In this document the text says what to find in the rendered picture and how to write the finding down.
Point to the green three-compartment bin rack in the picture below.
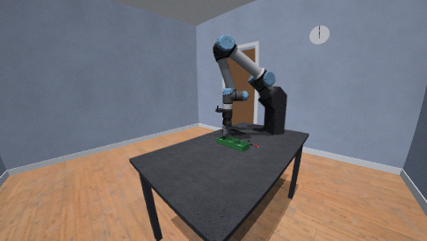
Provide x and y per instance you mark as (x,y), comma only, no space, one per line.
(233,143)

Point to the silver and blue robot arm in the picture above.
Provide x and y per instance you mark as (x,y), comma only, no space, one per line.
(261,79)

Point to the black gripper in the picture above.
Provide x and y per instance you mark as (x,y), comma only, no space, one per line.
(226,111)

